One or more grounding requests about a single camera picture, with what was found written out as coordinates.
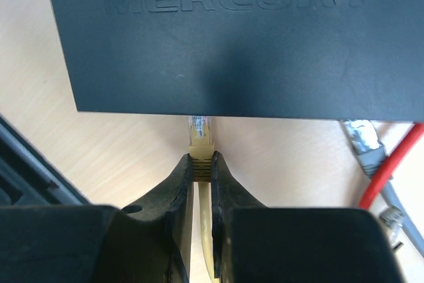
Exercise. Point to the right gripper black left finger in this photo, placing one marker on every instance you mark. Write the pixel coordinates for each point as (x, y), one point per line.
(146, 241)

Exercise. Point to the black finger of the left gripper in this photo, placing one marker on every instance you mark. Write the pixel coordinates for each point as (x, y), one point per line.
(27, 178)

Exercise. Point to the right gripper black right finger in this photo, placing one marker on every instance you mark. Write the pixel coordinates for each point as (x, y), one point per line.
(256, 243)

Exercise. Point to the large black network switch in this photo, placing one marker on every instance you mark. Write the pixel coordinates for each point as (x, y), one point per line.
(303, 59)

